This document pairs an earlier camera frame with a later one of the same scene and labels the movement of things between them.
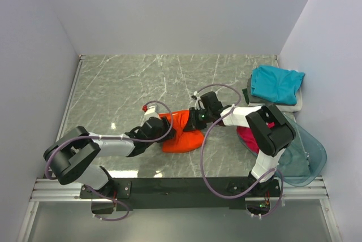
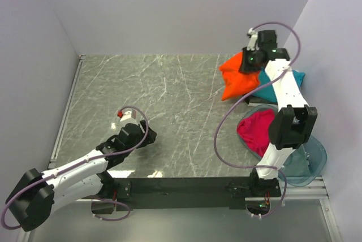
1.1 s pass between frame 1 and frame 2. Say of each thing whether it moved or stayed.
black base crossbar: stayed
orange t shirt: moved
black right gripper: moved
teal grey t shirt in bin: stayed
